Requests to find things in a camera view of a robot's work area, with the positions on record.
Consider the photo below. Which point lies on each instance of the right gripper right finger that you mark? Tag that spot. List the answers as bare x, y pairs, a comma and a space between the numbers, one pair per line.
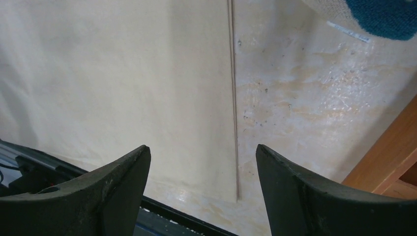
300, 202

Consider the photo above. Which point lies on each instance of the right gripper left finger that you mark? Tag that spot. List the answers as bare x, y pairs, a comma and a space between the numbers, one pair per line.
103, 202

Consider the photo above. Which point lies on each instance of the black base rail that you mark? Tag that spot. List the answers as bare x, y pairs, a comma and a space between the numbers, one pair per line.
40, 171

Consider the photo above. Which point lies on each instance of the orange compartment tray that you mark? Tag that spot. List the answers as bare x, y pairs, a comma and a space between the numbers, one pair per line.
390, 166

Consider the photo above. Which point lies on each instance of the beige cloth drape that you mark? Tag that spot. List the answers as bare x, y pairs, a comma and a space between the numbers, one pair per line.
90, 80

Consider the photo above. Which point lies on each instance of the blue and beige cloth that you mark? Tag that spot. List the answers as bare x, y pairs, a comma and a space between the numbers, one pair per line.
390, 19

